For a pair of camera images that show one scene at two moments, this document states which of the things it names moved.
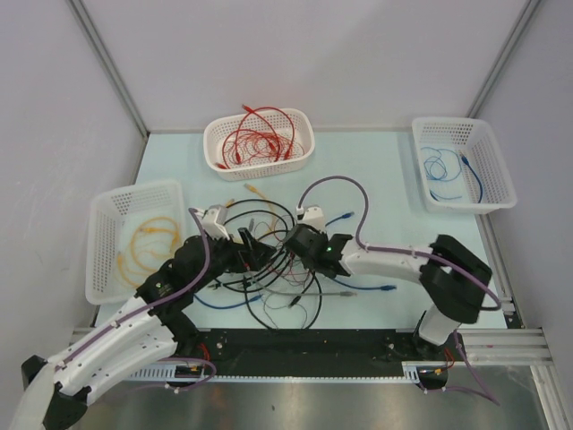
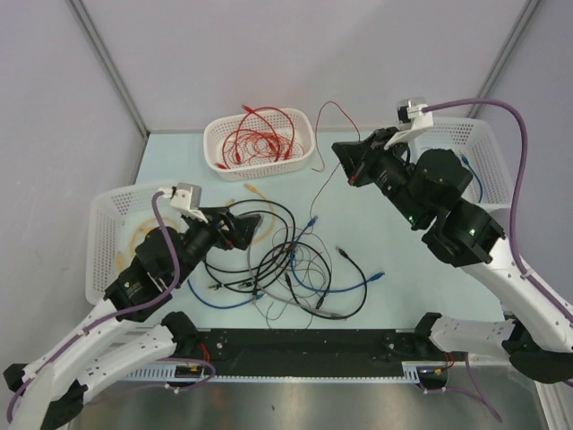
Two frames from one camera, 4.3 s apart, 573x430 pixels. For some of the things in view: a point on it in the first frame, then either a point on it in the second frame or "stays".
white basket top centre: x=260 y=143 stays
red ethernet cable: x=267 y=124 stays
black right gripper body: x=310 y=264 -> x=386 y=170
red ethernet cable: x=223 y=165 stays
